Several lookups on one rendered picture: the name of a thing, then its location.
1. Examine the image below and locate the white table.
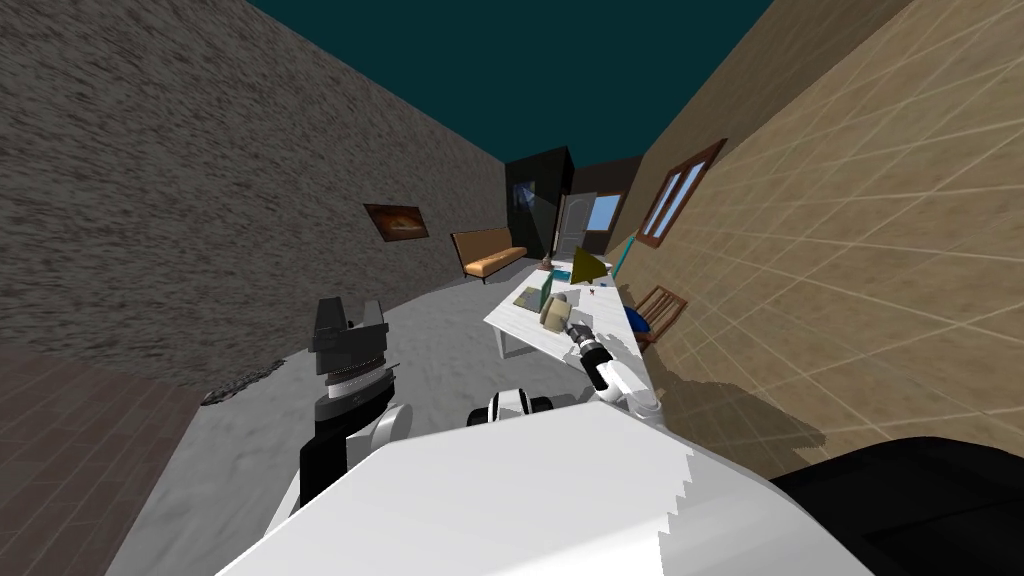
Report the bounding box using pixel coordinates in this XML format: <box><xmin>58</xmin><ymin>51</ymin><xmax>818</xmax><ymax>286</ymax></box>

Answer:
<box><xmin>483</xmin><ymin>267</ymin><xmax>643</xmax><ymax>379</ymax></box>

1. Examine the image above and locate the teal stick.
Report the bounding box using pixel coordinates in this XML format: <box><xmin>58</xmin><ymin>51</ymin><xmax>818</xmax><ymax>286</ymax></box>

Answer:
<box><xmin>611</xmin><ymin>235</ymin><xmax>638</xmax><ymax>279</ymax></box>

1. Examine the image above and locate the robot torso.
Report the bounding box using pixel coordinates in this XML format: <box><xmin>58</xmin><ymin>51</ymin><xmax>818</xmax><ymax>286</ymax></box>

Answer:
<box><xmin>214</xmin><ymin>388</ymin><xmax>875</xmax><ymax>576</ymax></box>

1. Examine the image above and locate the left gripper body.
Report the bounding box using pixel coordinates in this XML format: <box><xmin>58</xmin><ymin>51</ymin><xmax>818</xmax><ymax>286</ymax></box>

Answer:
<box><xmin>309</xmin><ymin>322</ymin><xmax>392</xmax><ymax>379</ymax></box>

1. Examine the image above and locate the black tall cabinet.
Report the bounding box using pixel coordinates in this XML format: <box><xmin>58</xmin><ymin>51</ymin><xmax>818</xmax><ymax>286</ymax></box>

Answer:
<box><xmin>503</xmin><ymin>144</ymin><xmax>577</xmax><ymax>259</ymax></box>

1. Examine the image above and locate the grey panel door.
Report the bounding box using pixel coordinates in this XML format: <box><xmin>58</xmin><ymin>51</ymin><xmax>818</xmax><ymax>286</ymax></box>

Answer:
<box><xmin>552</xmin><ymin>191</ymin><xmax>599</xmax><ymax>262</ymax></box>

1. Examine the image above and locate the orange brown sofa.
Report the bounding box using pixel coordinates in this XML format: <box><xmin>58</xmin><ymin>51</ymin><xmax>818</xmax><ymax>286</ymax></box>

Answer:
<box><xmin>449</xmin><ymin>226</ymin><xmax>530</xmax><ymax>286</ymax></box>

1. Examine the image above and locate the wooden chair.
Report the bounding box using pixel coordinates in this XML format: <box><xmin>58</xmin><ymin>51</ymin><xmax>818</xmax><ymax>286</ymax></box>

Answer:
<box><xmin>623</xmin><ymin>284</ymin><xmax>690</xmax><ymax>354</ymax></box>

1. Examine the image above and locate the beige rounded object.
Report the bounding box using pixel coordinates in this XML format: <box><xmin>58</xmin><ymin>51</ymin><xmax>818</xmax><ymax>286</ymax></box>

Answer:
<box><xmin>539</xmin><ymin>292</ymin><xmax>574</xmax><ymax>334</ymax></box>

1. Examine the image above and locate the blue window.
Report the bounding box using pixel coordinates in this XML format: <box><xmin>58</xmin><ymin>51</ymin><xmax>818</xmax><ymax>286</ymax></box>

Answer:
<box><xmin>585</xmin><ymin>193</ymin><xmax>625</xmax><ymax>234</ymax></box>

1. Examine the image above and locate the brown framed window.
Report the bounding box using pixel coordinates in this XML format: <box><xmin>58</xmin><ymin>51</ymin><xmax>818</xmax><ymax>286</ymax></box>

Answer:
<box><xmin>635</xmin><ymin>137</ymin><xmax>729</xmax><ymax>250</ymax></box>

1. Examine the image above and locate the brown framed wall picture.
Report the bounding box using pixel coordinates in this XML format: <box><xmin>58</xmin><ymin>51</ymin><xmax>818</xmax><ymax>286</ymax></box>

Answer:
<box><xmin>363</xmin><ymin>203</ymin><xmax>431</xmax><ymax>244</ymax></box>

